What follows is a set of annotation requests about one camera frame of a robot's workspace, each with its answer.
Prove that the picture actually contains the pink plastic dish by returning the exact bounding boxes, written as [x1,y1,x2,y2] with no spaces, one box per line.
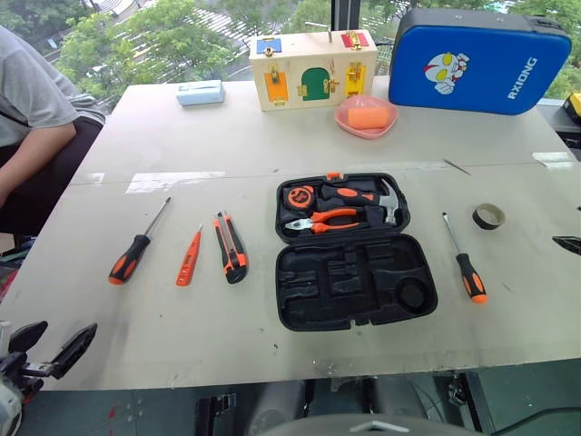
[334,94,400,140]

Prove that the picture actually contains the black orange utility knife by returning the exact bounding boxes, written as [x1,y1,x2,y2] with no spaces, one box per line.
[213,210,249,285]

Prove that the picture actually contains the black orange claw hammer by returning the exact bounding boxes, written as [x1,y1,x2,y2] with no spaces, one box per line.
[320,177,405,227]

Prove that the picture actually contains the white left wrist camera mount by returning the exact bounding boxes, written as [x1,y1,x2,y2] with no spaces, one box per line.
[0,380,25,436]

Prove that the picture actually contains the person in grey shirt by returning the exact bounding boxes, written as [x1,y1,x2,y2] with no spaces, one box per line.
[0,25,106,237]

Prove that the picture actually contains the orange sponge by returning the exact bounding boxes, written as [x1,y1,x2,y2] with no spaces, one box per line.
[347,106,391,130]

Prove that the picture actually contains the blue cartoon print case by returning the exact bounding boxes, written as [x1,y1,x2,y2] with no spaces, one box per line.
[388,7,573,116]

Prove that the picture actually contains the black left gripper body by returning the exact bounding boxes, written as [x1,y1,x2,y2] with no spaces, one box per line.
[0,352,51,403]

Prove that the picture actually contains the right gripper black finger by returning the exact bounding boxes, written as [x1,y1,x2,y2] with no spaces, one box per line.
[552,234,581,255]

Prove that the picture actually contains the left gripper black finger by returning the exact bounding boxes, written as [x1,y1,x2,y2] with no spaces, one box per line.
[48,322,99,381]
[8,321,49,353]

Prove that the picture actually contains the black tool case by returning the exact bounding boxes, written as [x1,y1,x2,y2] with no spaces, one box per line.
[274,171,439,332]

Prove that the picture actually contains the black tape roll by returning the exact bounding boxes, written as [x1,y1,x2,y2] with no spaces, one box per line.
[471,203,507,232]

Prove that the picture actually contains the short clear tape patch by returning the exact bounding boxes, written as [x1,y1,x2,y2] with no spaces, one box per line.
[531,151,576,169]

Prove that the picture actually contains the light blue tissue box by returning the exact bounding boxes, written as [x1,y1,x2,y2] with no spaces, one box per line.
[176,80,225,107]

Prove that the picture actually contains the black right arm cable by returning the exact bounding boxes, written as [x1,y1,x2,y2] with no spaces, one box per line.
[501,405,581,435]

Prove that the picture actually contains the wooden lock puzzle box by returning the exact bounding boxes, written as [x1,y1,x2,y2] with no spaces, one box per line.
[248,29,379,113]

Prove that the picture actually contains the long clear tape patch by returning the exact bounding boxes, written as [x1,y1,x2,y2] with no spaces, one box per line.
[125,171,227,195]

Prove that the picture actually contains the black window post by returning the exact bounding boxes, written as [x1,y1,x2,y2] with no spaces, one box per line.
[330,0,362,42]

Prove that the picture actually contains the orange handled pliers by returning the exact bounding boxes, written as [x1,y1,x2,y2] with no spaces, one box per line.
[284,207,371,235]

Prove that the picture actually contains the orange black tape measure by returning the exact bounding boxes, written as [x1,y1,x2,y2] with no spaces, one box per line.
[285,184,321,211]

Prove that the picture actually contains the long-shaft black orange screwdriver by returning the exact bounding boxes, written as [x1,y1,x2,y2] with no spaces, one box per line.
[107,196,172,286]

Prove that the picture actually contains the short-shaft black orange screwdriver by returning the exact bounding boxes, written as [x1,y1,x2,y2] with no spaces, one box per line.
[442,212,488,305]

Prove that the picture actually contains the yellow black device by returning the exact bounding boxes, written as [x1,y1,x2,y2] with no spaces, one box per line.
[562,93,581,126]

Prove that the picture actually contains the orange voltage tester pen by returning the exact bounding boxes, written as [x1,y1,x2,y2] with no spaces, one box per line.
[175,223,204,288]

